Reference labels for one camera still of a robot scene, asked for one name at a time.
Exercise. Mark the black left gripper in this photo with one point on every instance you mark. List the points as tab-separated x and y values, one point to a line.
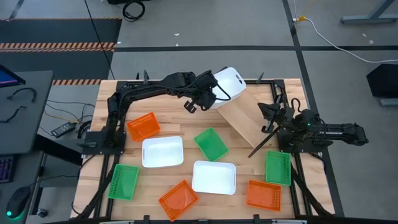
206	90

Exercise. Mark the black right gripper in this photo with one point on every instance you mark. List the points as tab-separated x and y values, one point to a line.
289	119

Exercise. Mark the white plastic basket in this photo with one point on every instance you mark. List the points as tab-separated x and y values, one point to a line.
162	152
231	84
214	178

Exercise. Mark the green mesh plastic basket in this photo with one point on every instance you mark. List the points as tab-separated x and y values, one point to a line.
123	182
278	168
211	144

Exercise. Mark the orange mesh plastic basket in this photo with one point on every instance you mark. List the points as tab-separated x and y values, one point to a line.
263	195
143	127
178	200

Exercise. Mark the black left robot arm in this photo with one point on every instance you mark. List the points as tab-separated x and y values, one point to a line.
149	90

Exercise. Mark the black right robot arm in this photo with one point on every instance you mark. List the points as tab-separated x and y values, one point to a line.
335	133

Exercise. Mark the wooden shelf with black legs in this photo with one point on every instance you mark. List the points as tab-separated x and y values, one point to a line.
245	121

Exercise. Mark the yellow plug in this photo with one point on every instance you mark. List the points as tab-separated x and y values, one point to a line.
300	19

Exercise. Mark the grey metal bar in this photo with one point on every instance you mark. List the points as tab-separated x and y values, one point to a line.
289	222
116	222

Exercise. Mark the grey stand foot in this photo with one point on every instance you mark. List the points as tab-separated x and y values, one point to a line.
388	102

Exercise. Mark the black box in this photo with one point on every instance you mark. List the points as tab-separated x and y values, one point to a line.
384	81

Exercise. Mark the grey metal table leg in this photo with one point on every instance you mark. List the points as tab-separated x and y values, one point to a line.
367	19

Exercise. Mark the black power adapter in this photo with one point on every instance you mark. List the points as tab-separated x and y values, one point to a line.
63	129

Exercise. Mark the black hazard-striped floor mat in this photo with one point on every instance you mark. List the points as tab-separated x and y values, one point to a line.
62	31

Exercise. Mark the grey desk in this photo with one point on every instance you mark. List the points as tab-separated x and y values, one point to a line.
25	124

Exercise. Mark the computer monitor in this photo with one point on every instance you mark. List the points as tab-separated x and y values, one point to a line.
7	79

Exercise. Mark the dark grey desk surface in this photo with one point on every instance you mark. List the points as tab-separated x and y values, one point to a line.
23	174

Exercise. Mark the black round knob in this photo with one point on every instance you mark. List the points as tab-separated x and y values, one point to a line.
42	213

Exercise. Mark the backlit black keyboard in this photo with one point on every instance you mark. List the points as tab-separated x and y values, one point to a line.
5	169

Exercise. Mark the black computer mouse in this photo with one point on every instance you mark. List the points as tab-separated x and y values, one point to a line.
18	200

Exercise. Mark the black aluminium table frame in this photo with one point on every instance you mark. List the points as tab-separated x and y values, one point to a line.
270	82

